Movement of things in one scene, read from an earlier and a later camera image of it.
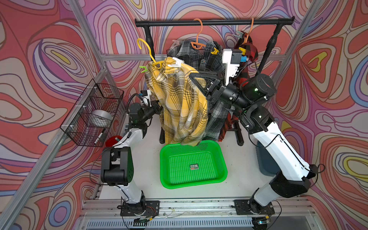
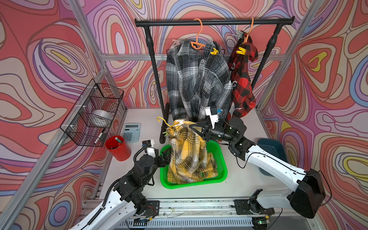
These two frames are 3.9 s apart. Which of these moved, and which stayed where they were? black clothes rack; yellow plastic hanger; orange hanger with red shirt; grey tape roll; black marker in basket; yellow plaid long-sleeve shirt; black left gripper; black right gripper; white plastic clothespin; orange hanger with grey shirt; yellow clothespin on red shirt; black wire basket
Moved: black left gripper; white plastic clothespin; yellow plastic hanger; yellow plaid long-sleeve shirt; black right gripper
Stayed: yellow clothespin on red shirt; black marker in basket; orange hanger with grey shirt; orange hanger with red shirt; grey tape roll; black wire basket; black clothes rack
